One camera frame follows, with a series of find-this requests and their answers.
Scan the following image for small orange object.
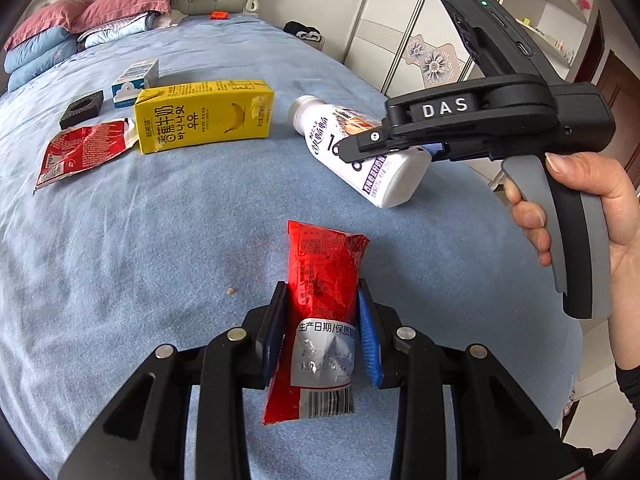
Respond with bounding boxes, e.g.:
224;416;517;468
209;11;230;21

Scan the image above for brown wooden door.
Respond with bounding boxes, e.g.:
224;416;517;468
597;51;640;188

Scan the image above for black white clothes pile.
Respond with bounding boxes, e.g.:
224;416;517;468
283;21;324;51

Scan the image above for white corner shelf cabinet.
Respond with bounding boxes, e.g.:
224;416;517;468
500;0;598;81

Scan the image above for black camera module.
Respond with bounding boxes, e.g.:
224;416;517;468
440;0;565;86

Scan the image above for red snack packet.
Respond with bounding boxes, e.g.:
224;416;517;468
262;220;369;425

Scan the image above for white sliding wardrobe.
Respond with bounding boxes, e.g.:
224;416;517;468
345;0;500;96

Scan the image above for person's right hand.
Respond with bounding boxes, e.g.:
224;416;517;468
546;153;640;370

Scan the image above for pink pillow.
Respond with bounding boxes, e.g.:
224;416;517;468
70;0;171;34
4;0;93;51

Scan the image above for torn red flat wrapper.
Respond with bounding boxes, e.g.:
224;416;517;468
35;118;138;191

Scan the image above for white yogurt bottle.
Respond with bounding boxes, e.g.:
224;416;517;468
288;96;432;209

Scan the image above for yellow banana milk carton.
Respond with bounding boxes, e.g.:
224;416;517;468
134;80;274;154

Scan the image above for blue bed sheet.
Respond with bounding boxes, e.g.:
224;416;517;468
1;15;582;478

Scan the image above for blue pillow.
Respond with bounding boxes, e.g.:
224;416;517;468
4;26;78;92

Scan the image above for small blue white carton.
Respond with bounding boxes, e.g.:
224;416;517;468
111;58;160;108

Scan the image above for black square sponge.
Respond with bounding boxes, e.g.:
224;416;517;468
58;90;104;130

